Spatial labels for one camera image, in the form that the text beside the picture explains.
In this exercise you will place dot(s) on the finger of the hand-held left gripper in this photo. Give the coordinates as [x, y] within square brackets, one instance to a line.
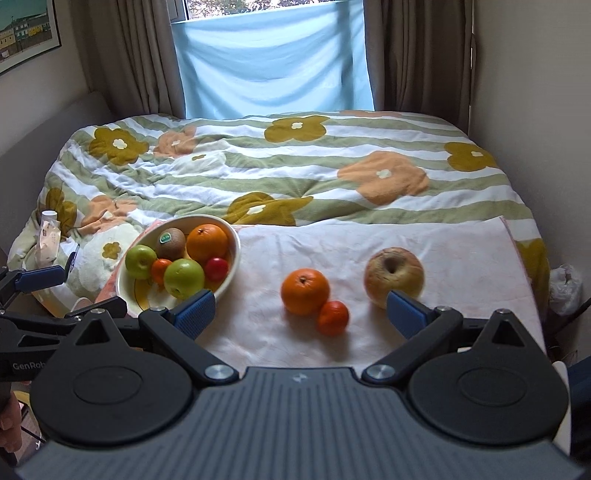
[113, 305]
[41, 278]

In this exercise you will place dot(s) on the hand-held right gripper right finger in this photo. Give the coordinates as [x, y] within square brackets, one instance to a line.
[406, 314]

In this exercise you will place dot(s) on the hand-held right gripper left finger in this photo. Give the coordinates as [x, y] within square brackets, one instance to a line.
[196, 314]

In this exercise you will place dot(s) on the cream cartoon print bowl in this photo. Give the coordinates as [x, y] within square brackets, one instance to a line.
[221, 293]

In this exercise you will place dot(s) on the green apple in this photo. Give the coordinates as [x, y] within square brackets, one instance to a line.
[183, 278]
[140, 261]

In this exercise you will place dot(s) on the yellow brown apple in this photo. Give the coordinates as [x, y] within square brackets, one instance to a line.
[394, 272]

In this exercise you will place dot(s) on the red cherry tomato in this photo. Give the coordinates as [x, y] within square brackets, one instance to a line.
[217, 269]

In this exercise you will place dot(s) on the small red-orange tomato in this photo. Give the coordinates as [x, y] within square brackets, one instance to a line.
[160, 270]

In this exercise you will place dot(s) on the large orange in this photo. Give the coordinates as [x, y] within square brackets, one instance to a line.
[207, 243]

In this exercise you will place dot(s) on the small tangerine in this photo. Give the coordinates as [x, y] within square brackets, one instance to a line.
[332, 318]

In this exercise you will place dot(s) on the brown kiwi with sticker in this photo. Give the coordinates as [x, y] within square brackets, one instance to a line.
[170, 243]

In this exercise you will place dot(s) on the medium orange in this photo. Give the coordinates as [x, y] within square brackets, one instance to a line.
[305, 291]

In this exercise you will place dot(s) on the person's left hand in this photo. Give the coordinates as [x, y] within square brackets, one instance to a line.
[8, 422]

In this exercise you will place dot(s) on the white packet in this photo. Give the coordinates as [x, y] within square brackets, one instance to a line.
[48, 240]

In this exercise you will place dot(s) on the white flower pillow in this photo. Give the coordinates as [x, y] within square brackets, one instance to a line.
[99, 267]

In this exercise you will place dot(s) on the pale pink cloth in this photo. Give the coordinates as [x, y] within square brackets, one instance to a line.
[286, 249]

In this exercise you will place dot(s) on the grey padded headboard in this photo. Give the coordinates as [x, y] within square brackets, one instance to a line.
[51, 134]

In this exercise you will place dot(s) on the crumpled plastic bag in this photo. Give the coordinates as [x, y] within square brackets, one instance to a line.
[565, 288]

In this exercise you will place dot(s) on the striped floral blanket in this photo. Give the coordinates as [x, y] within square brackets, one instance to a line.
[286, 170]

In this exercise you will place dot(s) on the dark blue jeans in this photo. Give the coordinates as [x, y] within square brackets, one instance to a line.
[581, 406]

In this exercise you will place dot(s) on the brown curtain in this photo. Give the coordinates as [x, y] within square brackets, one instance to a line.
[129, 55]
[420, 55]

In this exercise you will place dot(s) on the light blue curtain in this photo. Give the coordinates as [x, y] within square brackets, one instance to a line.
[272, 69]

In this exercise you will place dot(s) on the window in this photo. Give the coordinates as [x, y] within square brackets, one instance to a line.
[258, 4]

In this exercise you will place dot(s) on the wall poster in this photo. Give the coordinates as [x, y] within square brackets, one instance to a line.
[23, 32]

